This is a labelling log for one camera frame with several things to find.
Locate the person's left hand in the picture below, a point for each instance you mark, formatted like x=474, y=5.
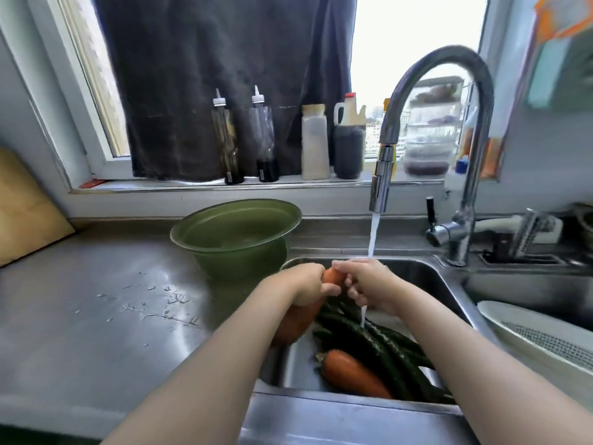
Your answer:
x=299, y=285

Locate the person's right hand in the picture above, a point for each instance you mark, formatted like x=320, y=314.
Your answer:
x=375, y=282

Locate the person's left thumb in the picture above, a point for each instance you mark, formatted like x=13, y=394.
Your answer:
x=315, y=269

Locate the person's right thumb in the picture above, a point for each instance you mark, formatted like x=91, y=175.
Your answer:
x=348, y=265

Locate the large orange carrot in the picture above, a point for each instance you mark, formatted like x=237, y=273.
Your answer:
x=294, y=325

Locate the person's left forearm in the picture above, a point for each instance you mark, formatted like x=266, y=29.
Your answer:
x=204, y=366

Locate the person's right forearm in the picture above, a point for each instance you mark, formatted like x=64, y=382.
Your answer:
x=477, y=366

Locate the running water stream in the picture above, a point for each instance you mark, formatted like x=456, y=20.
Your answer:
x=373, y=234

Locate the stainless steel sink basin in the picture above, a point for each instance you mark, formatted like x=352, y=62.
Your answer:
x=417, y=278

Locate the dark green cucumber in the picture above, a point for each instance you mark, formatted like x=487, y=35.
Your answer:
x=384, y=352
x=331, y=340
x=407, y=347

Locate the green plastic bowl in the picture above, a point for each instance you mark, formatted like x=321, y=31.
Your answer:
x=231, y=236

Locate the small orange carrot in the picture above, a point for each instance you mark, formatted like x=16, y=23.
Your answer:
x=354, y=374

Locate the dark soy sauce jug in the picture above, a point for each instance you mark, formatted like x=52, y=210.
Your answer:
x=348, y=148

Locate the white plastic seasoning container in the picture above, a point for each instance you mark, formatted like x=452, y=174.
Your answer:
x=315, y=143

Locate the clear squeeze bottle dark sauce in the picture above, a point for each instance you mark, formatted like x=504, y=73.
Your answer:
x=265, y=138

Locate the stack of clear food containers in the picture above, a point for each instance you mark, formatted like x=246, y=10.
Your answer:
x=428, y=143

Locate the blue capped bottle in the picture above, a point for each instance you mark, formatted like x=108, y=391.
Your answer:
x=462, y=164

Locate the clear squeeze bottle brown sauce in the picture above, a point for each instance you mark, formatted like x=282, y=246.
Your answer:
x=227, y=143

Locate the chrome gooseneck faucet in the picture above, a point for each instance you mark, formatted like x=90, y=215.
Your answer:
x=472, y=148

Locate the metal sink caddy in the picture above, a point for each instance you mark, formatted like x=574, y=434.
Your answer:
x=523, y=245

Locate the orange bottle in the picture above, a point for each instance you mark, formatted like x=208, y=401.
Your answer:
x=469, y=129

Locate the dark grey curtain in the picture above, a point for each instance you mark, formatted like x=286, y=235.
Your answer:
x=217, y=87

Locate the white plastic colander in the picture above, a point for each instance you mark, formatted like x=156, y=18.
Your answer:
x=542, y=347

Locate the small red object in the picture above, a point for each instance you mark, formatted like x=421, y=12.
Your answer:
x=92, y=183

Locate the wooden cutting board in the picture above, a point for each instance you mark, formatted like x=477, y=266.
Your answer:
x=28, y=213

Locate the white window frame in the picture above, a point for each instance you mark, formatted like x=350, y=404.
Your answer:
x=83, y=111

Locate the colourful wall poster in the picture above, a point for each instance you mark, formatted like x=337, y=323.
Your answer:
x=560, y=50

